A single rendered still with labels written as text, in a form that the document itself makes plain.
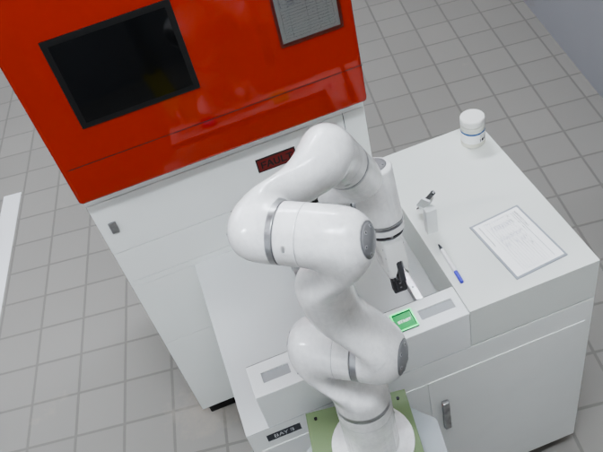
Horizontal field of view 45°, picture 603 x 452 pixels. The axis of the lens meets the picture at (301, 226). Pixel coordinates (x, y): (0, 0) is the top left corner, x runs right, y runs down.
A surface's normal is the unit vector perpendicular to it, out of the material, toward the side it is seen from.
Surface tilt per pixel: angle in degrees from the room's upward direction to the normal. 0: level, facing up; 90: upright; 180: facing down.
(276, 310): 0
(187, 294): 90
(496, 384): 90
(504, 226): 0
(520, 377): 90
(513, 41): 0
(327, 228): 27
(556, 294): 90
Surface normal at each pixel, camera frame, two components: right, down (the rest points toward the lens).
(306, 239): -0.34, 0.10
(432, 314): -0.19, -0.68
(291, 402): 0.31, 0.64
